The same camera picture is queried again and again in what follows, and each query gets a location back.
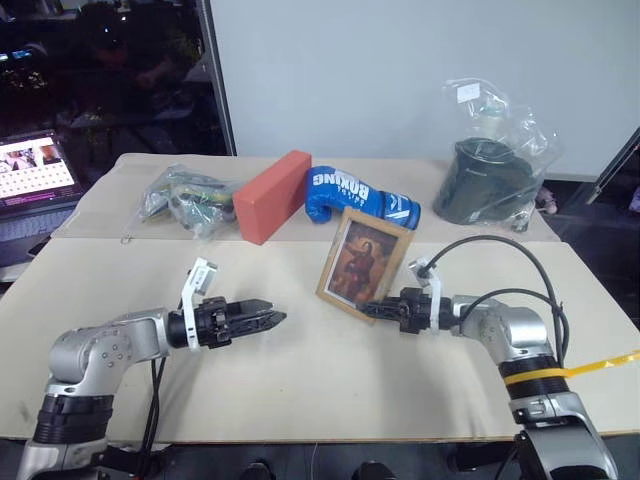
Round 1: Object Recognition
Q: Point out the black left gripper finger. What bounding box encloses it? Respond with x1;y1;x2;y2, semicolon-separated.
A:
232;311;288;337
227;298;275;318

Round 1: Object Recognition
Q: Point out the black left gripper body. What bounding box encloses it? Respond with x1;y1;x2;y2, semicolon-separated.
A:
192;295;242;350

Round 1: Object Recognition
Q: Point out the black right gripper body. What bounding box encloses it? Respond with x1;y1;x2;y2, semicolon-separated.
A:
397;288;433;335

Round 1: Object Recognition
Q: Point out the wooden picture frame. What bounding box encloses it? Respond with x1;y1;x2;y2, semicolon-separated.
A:
315;206;416;326

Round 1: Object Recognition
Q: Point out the orange red foam brick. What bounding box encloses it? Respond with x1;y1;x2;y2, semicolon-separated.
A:
232;149;314;246

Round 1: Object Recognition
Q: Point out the blue boxing glove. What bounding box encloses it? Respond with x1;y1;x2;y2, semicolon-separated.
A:
304;165;422;231

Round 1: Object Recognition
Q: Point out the clear bag with green items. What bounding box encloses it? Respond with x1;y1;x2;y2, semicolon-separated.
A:
122;164;242;246

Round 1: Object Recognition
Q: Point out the yellow tape strip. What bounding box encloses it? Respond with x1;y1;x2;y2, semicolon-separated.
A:
503;349;640;386

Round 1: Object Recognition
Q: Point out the black cylindrical container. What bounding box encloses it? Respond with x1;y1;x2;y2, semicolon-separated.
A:
432;137;539;224

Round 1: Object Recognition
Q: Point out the small pink object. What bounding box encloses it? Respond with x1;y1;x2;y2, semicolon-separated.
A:
536;186;560;216

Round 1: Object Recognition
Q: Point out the dark object in plastic bag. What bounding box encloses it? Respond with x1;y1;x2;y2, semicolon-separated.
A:
432;77;562;235

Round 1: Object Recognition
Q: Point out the white partition panel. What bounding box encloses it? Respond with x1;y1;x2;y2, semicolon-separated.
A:
207;0;640;177

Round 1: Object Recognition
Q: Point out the open laptop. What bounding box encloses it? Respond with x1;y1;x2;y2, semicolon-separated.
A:
0;128;86;269

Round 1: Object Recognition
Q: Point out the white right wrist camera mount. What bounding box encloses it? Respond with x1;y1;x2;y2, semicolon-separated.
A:
407;256;444;334

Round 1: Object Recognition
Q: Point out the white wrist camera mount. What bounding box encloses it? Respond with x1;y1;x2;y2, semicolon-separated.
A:
178;257;220;352
407;256;444;334

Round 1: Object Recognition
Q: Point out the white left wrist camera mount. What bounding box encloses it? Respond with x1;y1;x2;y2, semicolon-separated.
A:
178;257;220;352

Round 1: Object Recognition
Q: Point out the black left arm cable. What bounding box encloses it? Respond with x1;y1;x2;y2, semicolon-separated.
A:
141;355;169;454

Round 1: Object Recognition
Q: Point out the long black right arm cable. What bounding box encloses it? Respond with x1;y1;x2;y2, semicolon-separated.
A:
422;234;569;372

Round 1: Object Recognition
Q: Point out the short black right arm cable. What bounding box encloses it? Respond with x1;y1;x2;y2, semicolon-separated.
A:
459;288;564;321

